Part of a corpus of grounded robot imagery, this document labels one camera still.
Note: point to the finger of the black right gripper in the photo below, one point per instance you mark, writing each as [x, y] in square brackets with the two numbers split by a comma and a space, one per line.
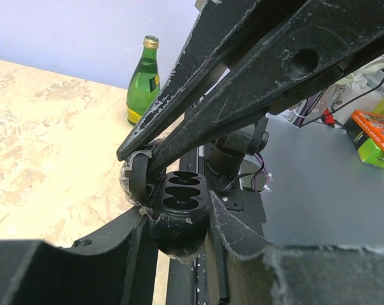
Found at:
[222, 34]
[321, 43]

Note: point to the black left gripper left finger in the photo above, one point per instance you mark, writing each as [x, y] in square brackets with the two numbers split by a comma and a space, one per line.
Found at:
[115, 264]

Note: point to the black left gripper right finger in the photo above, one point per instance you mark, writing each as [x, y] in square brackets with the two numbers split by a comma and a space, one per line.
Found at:
[324, 274]

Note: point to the black earbud charging case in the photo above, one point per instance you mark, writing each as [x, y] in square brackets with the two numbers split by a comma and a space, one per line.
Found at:
[176, 203]

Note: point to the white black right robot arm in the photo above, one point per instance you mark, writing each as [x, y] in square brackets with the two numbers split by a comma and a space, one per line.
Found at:
[239, 146]

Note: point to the green glass bottle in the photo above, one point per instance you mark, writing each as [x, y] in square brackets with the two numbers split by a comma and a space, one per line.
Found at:
[145, 82]

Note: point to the orange green cardboard box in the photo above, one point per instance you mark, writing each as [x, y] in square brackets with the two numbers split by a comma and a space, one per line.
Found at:
[366, 131]

